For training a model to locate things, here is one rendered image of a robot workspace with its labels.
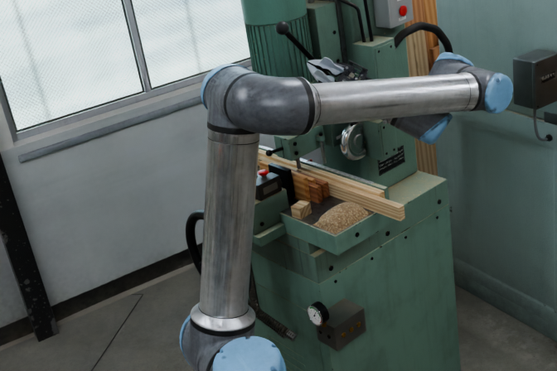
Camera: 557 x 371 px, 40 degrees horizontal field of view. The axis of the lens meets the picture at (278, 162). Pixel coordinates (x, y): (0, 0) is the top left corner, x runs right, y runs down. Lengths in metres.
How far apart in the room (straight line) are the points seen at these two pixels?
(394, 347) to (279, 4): 1.15
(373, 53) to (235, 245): 0.75
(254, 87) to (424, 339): 1.39
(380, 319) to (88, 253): 1.60
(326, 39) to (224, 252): 0.78
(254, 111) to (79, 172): 2.01
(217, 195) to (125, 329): 1.91
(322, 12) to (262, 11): 0.19
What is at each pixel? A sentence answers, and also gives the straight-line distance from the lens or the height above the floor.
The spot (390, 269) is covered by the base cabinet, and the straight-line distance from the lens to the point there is 2.36.
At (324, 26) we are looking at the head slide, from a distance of 2.16.
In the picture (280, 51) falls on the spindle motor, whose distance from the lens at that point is 2.07.
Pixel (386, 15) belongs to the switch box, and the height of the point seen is 1.36.
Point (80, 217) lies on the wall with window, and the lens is 3.48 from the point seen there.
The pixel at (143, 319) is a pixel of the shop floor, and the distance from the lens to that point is 3.49.
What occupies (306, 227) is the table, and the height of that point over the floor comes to 0.89.
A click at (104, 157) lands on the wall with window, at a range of 3.42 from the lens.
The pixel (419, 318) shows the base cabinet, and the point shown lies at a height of 0.37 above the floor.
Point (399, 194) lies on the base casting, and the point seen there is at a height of 0.80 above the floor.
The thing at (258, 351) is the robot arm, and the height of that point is 0.89.
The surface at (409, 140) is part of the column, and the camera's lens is 2.44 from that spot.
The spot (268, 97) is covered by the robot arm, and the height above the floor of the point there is 1.42.
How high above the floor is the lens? 1.88
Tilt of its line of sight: 24 degrees down
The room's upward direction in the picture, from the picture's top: 10 degrees counter-clockwise
